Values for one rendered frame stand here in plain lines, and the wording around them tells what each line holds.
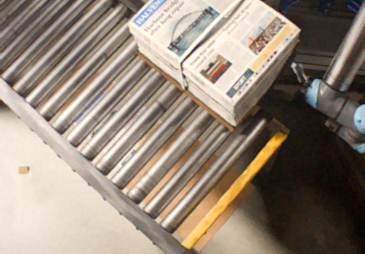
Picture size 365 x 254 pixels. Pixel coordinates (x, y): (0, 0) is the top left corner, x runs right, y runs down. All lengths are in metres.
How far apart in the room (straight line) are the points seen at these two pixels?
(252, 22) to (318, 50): 0.95
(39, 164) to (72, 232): 0.36
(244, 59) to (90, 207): 1.23
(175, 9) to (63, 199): 1.24
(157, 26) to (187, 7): 0.10
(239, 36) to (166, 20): 0.20
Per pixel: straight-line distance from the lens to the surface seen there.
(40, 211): 2.39
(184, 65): 1.32
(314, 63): 2.25
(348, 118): 1.42
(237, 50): 1.34
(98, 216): 2.31
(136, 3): 1.70
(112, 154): 1.51
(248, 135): 1.50
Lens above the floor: 2.23
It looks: 71 degrees down
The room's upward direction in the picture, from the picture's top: 11 degrees counter-clockwise
